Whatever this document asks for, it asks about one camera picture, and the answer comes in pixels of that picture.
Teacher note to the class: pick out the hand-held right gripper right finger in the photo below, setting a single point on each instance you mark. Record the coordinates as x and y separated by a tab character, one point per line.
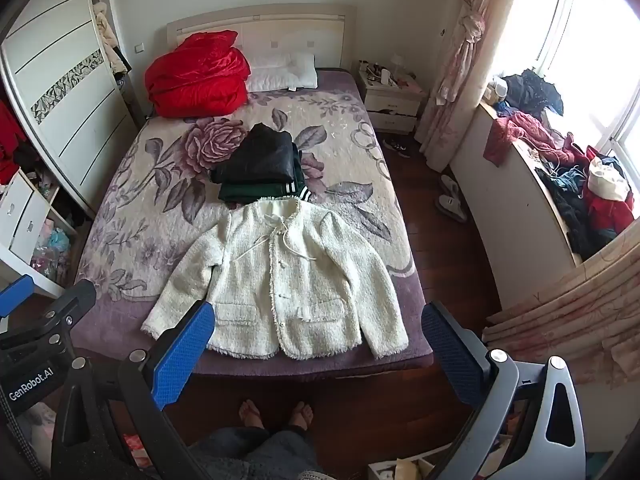
452	355

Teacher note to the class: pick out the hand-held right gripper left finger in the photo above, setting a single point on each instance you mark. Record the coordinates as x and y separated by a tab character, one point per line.
182	355

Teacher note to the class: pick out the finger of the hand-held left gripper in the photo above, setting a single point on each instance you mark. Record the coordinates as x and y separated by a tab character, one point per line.
15	292
60	317

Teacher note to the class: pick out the cream fleece towel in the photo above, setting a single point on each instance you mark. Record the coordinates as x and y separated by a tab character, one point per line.
300	270

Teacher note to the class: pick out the hanging red and blue clothes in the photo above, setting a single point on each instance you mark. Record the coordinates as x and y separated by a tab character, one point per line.
525	130

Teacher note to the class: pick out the white drawer cabinet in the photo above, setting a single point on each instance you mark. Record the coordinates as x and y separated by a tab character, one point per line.
25	220

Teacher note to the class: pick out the person's left foot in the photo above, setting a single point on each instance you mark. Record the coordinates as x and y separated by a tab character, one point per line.
251	415

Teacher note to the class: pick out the person's foot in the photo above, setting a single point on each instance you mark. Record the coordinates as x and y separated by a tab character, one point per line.
251	415
301	415

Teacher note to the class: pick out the white open box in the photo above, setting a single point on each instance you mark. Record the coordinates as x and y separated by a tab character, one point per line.
400	467

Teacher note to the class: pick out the person's grey pants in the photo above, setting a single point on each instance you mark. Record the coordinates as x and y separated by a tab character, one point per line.
260	455

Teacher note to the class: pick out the loose pink floral curtain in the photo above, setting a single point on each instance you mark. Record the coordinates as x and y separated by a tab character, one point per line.
575	310

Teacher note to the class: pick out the person's right foot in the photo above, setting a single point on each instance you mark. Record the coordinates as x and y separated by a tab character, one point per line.
301	415

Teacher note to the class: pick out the floral plush blanket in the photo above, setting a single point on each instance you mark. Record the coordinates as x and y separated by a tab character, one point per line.
150	195

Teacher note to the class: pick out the white window ledge cabinet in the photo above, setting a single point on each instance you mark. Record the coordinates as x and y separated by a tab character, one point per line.
500	200

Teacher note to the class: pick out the green folded garment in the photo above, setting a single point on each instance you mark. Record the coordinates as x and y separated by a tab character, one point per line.
240	192

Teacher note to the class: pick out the black folded garment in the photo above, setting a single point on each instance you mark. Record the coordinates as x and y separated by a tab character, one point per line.
260	157

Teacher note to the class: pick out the pair of black shoes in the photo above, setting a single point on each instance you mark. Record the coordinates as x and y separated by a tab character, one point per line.
397	148

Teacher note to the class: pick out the white wardrobe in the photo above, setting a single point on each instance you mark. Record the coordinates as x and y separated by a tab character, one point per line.
65	60

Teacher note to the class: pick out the white nightstand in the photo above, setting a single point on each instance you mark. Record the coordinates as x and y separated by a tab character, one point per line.
392	105

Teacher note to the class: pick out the red quilt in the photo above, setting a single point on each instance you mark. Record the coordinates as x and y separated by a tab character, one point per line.
197	77

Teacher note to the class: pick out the beige hanging cloth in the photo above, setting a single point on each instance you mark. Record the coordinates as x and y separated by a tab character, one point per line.
107	30

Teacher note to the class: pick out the small white bottle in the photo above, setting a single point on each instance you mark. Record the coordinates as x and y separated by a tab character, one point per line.
385	77

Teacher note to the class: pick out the tied pink floral curtain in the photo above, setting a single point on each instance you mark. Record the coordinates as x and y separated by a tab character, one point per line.
465	60

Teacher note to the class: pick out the white pillow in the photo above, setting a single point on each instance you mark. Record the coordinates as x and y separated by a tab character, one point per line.
282	75

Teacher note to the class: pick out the wooden bed with headboard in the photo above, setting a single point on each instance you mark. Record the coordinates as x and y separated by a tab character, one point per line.
260	30

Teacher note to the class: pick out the window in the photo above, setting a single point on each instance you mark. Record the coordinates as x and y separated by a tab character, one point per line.
600	35

